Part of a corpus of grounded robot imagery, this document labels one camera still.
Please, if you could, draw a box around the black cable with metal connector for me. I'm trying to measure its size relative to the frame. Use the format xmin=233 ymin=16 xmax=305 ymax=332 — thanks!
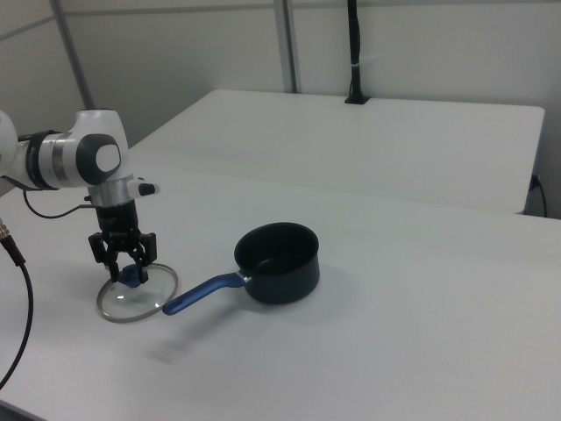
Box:
xmin=0 ymin=216 xmax=36 ymax=388

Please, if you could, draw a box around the black pole with clamp base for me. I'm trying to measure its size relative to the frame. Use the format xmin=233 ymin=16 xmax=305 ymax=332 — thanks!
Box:
xmin=344 ymin=0 xmax=372 ymax=106

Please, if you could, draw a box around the thin black cable on arm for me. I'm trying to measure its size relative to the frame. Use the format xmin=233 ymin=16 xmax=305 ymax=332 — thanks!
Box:
xmin=0 ymin=174 xmax=32 ymax=192

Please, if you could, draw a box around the glass lid with blue knob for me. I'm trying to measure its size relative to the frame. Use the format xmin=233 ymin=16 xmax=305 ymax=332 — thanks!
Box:
xmin=96 ymin=261 xmax=180 ymax=324

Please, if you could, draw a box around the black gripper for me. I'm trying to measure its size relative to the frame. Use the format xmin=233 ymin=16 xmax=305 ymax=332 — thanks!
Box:
xmin=88 ymin=200 xmax=158 ymax=284

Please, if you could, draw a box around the black cable beside table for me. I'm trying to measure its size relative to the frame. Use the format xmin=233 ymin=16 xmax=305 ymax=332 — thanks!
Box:
xmin=529 ymin=174 xmax=550 ymax=218

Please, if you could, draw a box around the dark saucepan with blue handle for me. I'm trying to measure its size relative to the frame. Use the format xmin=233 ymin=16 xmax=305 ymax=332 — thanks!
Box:
xmin=161 ymin=221 xmax=322 ymax=318

